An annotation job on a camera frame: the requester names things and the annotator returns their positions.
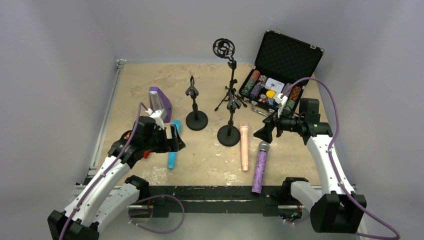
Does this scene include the aluminium frame rail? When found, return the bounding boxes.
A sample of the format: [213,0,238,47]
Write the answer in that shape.
[86,59,127,178]

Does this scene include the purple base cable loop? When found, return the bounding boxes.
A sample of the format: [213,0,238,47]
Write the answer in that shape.
[128,194,186,235]

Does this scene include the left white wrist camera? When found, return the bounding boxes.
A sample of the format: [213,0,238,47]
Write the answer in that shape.
[145,108,166,130]

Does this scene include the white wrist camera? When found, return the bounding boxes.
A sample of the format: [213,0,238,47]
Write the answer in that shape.
[273,93,288,118]
[145,108,166,130]

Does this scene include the pink microphone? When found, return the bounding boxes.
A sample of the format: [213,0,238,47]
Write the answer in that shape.
[239,121,249,172]

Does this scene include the red toy block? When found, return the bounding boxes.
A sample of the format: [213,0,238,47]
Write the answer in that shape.
[143,151,151,159]

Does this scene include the purple glitter microphone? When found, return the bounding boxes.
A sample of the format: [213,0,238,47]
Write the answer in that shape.
[251,141,270,194]

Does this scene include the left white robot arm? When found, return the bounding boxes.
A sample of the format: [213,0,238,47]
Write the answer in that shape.
[47,116,186,240]

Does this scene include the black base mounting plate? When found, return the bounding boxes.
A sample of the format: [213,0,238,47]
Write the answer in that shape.
[129,185,308,220]

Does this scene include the black poker chip case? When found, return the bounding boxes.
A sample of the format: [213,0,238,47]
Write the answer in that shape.
[238,30,325,112]

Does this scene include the purple metronome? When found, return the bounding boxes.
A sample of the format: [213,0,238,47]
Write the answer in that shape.
[149,86,173,123]

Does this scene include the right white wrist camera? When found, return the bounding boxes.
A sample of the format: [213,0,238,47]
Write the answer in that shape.
[273,93,288,118]

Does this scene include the black round-base mic stand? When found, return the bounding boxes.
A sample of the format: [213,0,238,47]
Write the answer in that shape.
[185,75,209,131]

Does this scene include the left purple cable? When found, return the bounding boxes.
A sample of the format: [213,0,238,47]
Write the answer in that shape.
[57,101,150,240]

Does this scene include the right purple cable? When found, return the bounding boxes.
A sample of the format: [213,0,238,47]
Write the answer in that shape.
[281,76,402,240]

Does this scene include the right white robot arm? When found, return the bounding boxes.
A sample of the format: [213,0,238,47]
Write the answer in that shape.
[253,98,367,234]

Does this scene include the blue microphone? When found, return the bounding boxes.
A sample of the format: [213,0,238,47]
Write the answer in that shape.
[167,119,182,170]

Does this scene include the black tripod shock-mount stand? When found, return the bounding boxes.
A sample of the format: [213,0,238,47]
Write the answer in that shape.
[212,38,248,113]

